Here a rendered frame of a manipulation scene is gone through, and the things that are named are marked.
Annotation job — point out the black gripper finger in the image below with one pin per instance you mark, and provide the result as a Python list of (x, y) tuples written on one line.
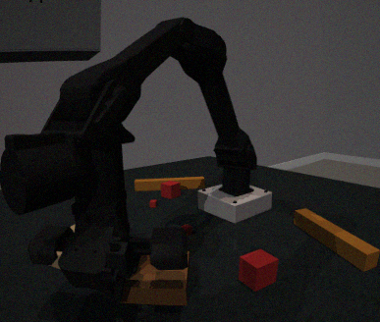
[(110, 295), (118, 287)]

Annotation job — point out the orange-brown long bar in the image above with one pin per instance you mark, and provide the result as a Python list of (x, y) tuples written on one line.
[(359, 253), (154, 184)]

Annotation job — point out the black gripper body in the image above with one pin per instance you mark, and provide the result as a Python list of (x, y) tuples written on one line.
[(167, 248)]

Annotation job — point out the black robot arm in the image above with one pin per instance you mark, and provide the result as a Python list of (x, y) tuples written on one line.
[(79, 149)]

